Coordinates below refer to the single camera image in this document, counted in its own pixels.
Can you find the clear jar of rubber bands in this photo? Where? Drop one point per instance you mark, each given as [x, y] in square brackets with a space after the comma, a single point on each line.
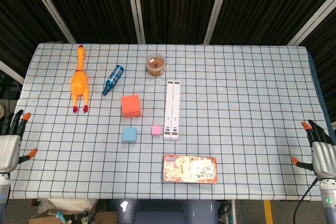
[155, 65]

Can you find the light blue foam cube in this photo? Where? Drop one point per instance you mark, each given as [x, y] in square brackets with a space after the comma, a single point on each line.
[129, 134]

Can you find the white frame post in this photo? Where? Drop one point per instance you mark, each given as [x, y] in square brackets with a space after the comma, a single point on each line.
[50, 7]
[312, 19]
[135, 6]
[217, 6]

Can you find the orange foam cube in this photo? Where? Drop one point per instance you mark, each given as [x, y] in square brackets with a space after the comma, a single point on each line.
[130, 105]

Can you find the white folding stand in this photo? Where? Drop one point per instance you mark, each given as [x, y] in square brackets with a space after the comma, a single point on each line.
[172, 108]

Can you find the orange snack box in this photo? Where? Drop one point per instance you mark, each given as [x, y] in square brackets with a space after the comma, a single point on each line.
[189, 169]

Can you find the checked light blue tablecloth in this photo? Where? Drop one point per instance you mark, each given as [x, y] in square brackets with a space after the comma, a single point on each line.
[236, 103]

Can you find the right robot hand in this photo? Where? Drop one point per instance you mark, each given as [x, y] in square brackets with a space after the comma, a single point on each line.
[324, 158]

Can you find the pink foam cube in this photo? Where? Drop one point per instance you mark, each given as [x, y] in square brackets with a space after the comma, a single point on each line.
[156, 130]

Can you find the grey robot torso base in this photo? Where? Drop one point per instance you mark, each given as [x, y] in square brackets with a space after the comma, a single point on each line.
[162, 212]

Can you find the blue spray bottle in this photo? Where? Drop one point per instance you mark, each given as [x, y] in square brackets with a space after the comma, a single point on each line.
[113, 79]

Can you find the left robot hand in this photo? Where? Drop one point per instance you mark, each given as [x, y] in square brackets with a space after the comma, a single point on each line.
[9, 153]

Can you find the yellow rubber chicken toy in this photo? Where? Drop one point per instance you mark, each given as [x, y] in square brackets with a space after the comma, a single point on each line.
[79, 82]

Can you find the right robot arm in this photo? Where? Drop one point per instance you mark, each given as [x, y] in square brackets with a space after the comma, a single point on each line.
[328, 203]

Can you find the clear plastic bag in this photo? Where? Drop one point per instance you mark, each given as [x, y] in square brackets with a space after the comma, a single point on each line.
[68, 205]

